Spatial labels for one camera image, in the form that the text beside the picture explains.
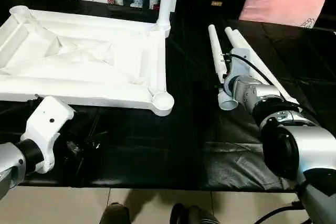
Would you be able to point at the white plastic table top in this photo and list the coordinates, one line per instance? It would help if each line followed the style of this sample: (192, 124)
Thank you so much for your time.
(79, 61)

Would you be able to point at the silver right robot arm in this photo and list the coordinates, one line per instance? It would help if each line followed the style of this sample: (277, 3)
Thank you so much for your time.
(283, 129)

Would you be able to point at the small yellow label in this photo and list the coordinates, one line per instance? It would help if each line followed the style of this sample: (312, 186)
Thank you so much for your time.
(217, 3)

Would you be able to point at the black work mat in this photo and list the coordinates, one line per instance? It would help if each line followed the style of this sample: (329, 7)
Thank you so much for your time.
(157, 150)

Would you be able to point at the pink pillow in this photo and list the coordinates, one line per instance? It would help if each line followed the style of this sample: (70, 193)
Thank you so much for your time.
(286, 1)

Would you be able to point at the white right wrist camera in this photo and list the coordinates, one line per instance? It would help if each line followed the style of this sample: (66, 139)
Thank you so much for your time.
(239, 66)

